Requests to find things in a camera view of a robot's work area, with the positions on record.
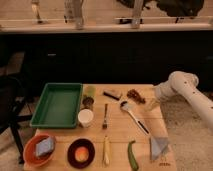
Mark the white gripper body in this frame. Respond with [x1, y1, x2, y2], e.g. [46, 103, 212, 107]
[154, 83, 170, 102]

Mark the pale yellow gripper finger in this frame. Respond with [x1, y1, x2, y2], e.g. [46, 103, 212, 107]
[146, 99, 160, 111]

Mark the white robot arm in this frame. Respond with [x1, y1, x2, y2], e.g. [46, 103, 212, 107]
[154, 71, 213, 132]

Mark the grey folded cloth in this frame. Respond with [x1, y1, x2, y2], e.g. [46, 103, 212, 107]
[150, 137, 169, 161]

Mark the black and tan brush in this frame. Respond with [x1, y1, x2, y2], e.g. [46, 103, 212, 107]
[103, 90, 122, 101]

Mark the green chili pepper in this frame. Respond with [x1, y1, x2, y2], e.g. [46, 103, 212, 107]
[127, 141, 139, 171]

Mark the pale yellow corn cob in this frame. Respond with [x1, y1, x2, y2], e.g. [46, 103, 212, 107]
[103, 136, 110, 166]

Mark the white paper cup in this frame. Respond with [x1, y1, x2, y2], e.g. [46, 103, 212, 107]
[78, 109, 94, 127]

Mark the dark maroon plate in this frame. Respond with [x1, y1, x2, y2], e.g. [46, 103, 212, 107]
[67, 138, 95, 169]

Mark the orange fruit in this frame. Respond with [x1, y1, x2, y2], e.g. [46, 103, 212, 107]
[75, 147, 89, 162]

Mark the green plastic tray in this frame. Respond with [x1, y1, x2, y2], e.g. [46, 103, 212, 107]
[30, 83, 83, 129]

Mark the blue-grey sponge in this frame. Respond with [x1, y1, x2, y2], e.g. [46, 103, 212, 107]
[35, 137, 54, 157]

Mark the orange bowl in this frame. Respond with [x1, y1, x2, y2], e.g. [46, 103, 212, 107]
[23, 134, 56, 167]

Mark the black chair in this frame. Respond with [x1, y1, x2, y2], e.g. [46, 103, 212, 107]
[0, 52, 32, 164]

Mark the white spoon black handle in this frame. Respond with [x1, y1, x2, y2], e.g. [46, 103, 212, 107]
[120, 101, 149, 135]

